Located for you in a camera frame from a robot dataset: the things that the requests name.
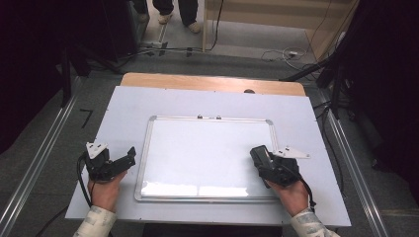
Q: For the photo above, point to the dark curtain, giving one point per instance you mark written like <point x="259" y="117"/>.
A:
<point x="26" y="65"/>
<point x="385" y="82"/>

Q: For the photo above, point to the person's right hand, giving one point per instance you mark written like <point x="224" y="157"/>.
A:
<point x="293" y="199"/>

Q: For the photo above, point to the black metal stand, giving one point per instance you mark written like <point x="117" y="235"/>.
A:
<point x="336" y="92"/>
<point x="66" y="79"/>

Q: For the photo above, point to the silver framed whiteboard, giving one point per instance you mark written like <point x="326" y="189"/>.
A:
<point x="204" y="158"/>

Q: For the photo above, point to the dark cabinet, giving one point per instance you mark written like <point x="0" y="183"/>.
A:
<point x="122" y="26"/>

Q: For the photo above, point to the black whiteboard eraser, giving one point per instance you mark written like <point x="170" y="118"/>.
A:
<point x="258" y="156"/>

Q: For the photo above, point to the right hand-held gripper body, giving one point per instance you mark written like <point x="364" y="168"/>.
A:
<point x="283" y="171"/>

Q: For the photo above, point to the wooden board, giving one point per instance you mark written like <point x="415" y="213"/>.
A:
<point x="204" y="82"/>

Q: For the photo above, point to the large white table sheet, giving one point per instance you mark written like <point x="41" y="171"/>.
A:
<point x="131" y="105"/>

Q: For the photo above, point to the person's left hand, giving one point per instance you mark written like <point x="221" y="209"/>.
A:
<point x="105" y="194"/>

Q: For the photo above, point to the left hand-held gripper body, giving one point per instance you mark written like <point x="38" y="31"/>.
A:
<point x="99" y="168"/>

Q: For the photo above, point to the grey power strip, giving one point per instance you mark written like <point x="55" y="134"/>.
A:
<point x="153" y="44"/>

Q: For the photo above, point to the aluminium floor rail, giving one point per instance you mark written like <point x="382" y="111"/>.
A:
<point x="359" y="187"/>
<point x="36" y="164"/>

